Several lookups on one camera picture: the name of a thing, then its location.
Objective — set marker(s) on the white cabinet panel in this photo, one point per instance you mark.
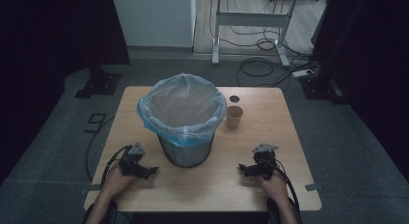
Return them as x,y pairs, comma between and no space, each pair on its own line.
154,18

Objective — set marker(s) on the white-legged desk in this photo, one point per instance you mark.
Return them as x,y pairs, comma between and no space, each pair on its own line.
250,19

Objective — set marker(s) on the metal mesh waste bin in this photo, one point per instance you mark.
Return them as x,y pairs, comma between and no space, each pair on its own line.
186,154

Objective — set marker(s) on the person's left hand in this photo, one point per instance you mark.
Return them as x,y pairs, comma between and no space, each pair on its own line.
117,182

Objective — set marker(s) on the white power strip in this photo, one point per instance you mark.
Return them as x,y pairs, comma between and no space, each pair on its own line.
302,73

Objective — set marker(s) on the dark round table grommet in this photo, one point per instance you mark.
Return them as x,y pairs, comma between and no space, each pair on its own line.
234,98

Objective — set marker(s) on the blue plastic bin bag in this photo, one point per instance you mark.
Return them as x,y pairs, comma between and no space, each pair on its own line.
180,108

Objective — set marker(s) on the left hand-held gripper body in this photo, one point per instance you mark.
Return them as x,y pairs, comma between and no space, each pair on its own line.
130,162

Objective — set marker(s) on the brown paper cup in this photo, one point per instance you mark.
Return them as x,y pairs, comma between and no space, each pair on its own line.
234,117

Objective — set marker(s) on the person's right hand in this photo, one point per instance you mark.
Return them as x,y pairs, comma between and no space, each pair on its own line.
273,187

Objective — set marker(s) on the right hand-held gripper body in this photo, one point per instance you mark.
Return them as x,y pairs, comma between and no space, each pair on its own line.
265,161

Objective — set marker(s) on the black stand base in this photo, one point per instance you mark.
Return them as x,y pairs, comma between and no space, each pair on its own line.
99,84
321,89

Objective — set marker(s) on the black curtain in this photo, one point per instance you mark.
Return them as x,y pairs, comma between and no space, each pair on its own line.
369,56
48,50

